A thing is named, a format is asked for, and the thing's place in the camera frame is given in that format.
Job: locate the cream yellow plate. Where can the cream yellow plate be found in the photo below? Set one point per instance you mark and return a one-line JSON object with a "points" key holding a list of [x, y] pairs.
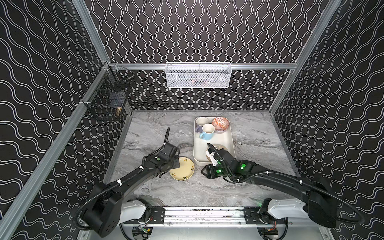
{"points": [[185, 171]]}

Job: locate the light blue mug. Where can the light blue mug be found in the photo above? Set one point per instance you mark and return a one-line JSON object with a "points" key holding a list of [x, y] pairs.
{"points": [[208, 131]]}

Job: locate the orange patterned bowl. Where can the orange patterned bowl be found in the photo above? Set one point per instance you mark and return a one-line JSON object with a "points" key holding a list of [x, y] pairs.
{"points": [[220, 121]]}

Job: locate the lavender mug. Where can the lavender mug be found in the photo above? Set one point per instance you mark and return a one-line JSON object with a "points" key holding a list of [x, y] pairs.
{"points": [[200, 122]]}

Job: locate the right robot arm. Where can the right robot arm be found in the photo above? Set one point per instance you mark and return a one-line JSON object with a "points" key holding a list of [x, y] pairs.
{"points": [[312, 200]]}

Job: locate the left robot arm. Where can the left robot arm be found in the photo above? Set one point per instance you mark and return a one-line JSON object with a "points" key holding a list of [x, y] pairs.
{"points": [[102, 211]]}

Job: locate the white plastic bin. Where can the white plastic bin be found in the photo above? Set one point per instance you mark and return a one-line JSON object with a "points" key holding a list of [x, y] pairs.
{"points": [[200, 145]]}

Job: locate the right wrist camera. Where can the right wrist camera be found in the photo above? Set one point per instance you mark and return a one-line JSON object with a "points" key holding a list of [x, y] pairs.
{"points": [[219, 156]]}

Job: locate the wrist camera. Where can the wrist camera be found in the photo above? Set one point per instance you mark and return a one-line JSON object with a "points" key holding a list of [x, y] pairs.
{"points": [[169, 152], [219, 156]]}

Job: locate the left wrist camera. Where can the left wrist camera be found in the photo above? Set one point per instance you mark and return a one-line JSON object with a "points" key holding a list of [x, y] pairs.
{"points": [[169, 152]]}

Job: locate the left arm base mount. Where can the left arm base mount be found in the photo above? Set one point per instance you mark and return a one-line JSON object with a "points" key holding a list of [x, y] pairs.
{"points": [[152, 215]]}

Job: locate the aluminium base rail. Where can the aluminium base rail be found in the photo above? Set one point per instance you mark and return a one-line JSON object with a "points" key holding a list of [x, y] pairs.
{"points": [[189, 217]]}

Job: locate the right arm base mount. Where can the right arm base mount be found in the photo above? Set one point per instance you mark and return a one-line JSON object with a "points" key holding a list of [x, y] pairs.
{"points": [[255, 216]]}

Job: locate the black wire basket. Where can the black wire basket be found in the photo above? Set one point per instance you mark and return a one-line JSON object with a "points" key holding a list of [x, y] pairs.
{"points": [[108, 101]]}

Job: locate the white wire mesh basket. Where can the white wire mesh basket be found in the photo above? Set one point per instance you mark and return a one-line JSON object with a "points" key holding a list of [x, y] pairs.
{"points": [[196, 75]]}

